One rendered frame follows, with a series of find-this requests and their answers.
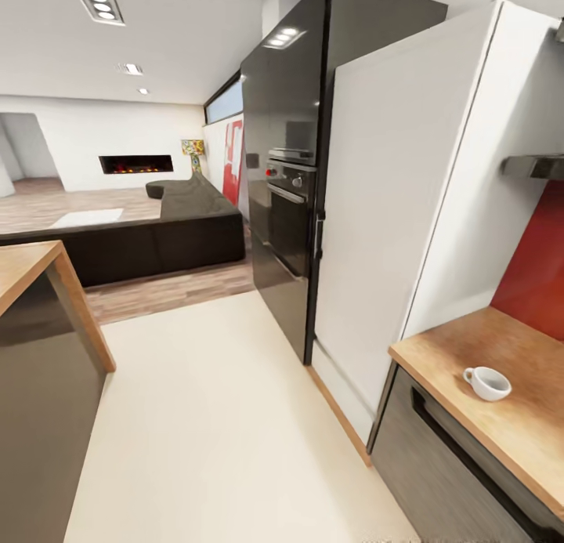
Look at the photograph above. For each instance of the gas fireplace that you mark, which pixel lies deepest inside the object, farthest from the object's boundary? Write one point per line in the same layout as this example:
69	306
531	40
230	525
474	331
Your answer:
136	163

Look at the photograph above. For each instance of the coffee table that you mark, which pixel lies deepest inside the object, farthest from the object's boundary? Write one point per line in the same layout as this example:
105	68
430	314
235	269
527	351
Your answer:
89	218

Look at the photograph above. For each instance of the dishwasher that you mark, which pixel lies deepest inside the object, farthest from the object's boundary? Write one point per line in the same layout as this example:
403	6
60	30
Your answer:
450	487

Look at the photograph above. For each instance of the fixed window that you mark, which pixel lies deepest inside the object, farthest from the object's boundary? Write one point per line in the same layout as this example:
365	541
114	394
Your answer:
226	102

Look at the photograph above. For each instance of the oven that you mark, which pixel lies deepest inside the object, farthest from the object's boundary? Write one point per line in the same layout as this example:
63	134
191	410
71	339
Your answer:
291	200

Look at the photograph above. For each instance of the fridge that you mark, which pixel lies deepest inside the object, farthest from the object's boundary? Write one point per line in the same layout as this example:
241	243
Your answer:
420	224

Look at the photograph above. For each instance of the coffee cup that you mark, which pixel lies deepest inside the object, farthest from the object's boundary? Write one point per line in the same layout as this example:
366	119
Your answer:
488	383

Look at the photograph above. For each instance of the countertop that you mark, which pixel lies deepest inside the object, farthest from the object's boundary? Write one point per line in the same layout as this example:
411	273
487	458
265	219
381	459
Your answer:
525	429

